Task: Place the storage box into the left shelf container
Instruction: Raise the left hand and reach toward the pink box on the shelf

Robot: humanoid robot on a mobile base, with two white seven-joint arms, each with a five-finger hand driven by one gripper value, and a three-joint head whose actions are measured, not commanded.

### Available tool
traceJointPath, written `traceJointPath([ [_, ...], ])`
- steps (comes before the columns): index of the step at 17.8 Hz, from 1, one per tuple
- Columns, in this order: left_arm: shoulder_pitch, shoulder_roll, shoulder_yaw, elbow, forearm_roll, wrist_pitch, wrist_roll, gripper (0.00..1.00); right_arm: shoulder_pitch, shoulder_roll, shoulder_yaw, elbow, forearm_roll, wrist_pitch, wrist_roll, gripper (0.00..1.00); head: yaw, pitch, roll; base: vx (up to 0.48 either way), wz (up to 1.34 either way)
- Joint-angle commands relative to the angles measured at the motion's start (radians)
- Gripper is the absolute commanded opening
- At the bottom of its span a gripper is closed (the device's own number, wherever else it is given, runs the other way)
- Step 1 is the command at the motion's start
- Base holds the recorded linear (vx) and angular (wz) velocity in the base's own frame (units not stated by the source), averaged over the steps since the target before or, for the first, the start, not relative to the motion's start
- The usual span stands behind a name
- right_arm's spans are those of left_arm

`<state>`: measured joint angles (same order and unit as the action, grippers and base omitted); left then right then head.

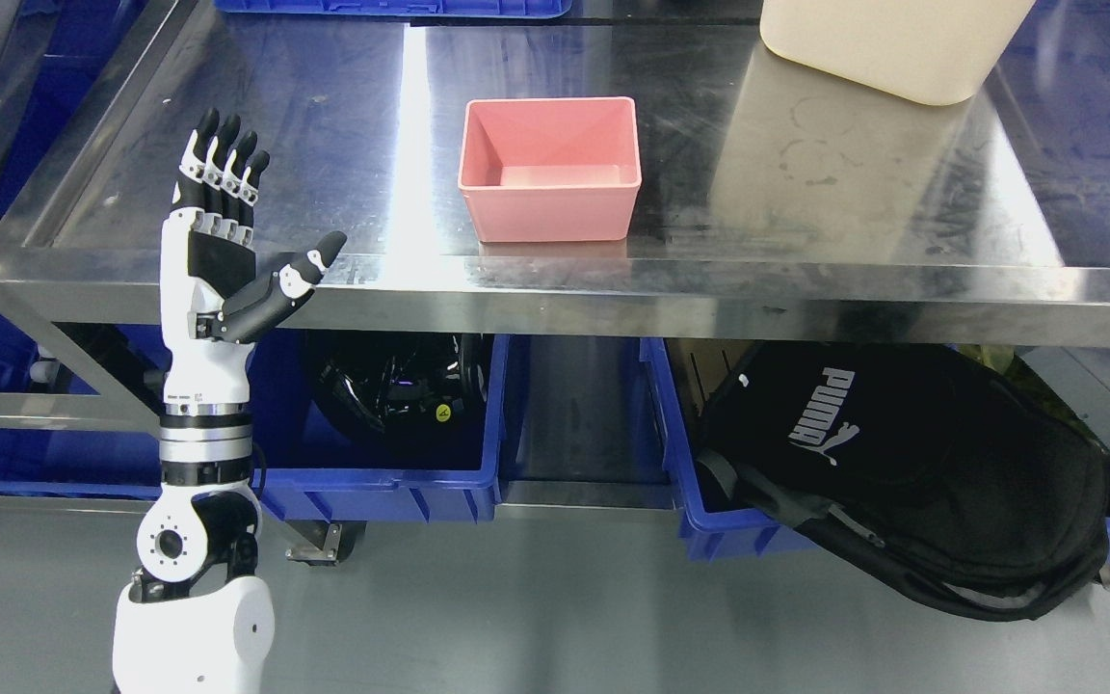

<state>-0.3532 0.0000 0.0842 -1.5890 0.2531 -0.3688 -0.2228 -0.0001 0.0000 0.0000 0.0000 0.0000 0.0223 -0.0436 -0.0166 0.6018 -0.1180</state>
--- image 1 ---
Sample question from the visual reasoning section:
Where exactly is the blue bin lower left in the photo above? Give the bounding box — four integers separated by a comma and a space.
0, 324, 171, 500

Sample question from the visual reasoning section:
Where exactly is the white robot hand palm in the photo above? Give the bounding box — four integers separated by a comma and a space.
160, 210, 252, 406

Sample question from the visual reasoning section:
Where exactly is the blue bin far top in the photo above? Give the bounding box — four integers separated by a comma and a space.
213, 1, 572, 19

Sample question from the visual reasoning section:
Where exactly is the cream plastic container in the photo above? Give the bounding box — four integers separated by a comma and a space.
758, 1, 1035, 105

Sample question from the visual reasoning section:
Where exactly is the blue bin with helmet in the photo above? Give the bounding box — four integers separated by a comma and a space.
250, 330, 512, 523

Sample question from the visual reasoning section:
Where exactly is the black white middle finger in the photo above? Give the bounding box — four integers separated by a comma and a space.
219, 130, 258, 240

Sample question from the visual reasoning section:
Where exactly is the blue bin under backpack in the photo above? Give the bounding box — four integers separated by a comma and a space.
639, 336, 816, 562

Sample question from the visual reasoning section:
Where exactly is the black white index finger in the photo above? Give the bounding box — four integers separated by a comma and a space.
234, 150, 272, 249

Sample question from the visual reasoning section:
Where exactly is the stainless steel table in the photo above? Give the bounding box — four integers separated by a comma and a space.
0, 1, 1110, 431

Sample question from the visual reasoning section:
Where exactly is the pink plastic storage box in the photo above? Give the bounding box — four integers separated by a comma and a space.
457, 95, 643, 243

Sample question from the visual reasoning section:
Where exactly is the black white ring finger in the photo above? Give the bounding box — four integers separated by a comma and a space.
199, 114, 241, 232

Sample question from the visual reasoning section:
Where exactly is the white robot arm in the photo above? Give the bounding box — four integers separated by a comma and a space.
112, 109, 347, 693

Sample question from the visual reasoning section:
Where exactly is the black Puma backpack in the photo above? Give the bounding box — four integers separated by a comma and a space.
693, 341, 1110, 621

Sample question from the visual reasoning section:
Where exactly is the black white thumb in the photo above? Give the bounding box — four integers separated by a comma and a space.
191, 231, 347, 344

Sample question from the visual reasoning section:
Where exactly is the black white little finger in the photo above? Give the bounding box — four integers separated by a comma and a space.
173, 107, 221, 211

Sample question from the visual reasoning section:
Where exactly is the black helmet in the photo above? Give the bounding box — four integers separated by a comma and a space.
303, 331, 494, 454

